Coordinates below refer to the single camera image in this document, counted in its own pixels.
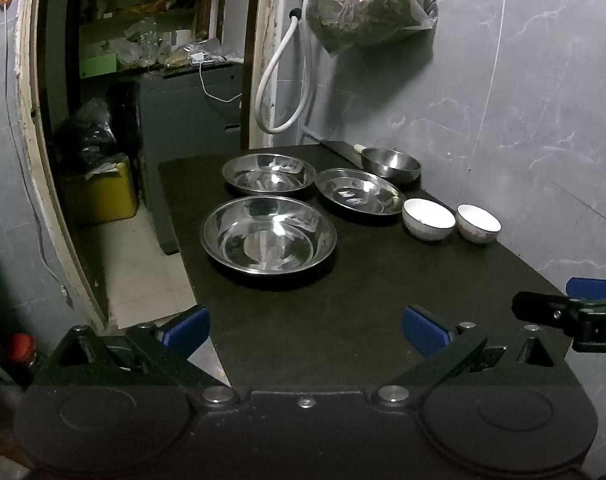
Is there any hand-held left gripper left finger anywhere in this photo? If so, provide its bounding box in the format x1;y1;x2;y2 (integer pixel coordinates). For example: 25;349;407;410
36;304;239;406

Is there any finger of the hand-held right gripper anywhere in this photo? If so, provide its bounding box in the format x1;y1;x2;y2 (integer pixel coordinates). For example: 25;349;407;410
511;290;586;335
565;277;606;302

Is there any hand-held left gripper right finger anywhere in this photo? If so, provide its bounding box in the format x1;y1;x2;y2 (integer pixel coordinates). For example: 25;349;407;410
375;305;581;406

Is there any white ceramic bowl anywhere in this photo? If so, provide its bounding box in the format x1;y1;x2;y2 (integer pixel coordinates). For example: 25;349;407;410
401;197;456;242
456;203;502;246

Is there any large steel bowl front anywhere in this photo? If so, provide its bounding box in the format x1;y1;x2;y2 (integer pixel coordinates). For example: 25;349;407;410
200;196;338;276

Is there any steel plate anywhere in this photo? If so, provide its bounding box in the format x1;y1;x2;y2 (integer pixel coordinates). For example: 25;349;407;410
315;168;407;219

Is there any yellow bin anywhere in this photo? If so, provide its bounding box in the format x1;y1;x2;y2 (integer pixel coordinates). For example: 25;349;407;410
63;154;139;227

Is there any small red object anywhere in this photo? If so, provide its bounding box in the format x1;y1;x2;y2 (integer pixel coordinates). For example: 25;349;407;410
7;332;39;367

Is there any grey metal sheet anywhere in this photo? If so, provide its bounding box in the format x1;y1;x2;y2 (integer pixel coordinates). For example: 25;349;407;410
320;140;368;169

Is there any dark grey cabinet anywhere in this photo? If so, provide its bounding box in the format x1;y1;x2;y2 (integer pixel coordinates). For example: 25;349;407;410
132;66;245;256

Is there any black plastic bag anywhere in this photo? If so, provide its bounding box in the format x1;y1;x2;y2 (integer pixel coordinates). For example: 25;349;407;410
52;99;120;173

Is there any green box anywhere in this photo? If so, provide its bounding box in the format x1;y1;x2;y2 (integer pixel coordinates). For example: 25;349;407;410
80;54;119;79

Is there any cluttered wooden shelf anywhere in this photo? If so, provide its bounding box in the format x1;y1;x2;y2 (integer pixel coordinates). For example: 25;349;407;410
77;0;246;81

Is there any clear bag of dried goods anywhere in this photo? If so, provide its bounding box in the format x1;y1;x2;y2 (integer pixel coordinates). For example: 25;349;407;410
305;0;440;56

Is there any white flexible hose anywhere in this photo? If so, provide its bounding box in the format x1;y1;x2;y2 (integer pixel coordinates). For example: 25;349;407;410
254;9;318;135

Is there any thin wall cable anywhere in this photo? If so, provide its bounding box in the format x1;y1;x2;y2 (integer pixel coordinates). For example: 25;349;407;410
3;6;75;310

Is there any white cable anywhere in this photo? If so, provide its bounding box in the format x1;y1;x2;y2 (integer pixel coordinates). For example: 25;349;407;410
198;59;242;104

